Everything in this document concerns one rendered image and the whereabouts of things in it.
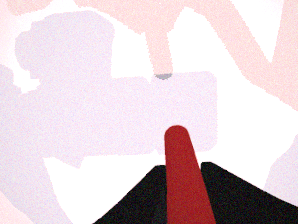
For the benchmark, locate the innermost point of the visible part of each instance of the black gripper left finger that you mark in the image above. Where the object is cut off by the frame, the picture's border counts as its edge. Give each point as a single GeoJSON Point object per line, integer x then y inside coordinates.
{"type": "Point", "coordinates": [145, 203]}

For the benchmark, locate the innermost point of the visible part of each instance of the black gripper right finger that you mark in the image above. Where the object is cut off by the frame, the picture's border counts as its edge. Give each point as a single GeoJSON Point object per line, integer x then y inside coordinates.
{"type": "Point", "coordinates": [234, 201]}

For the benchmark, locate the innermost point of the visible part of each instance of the red peg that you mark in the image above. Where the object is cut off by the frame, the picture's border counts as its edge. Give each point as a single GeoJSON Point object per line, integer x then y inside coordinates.
{"type": "Point", "coordinates": [186, 196]}

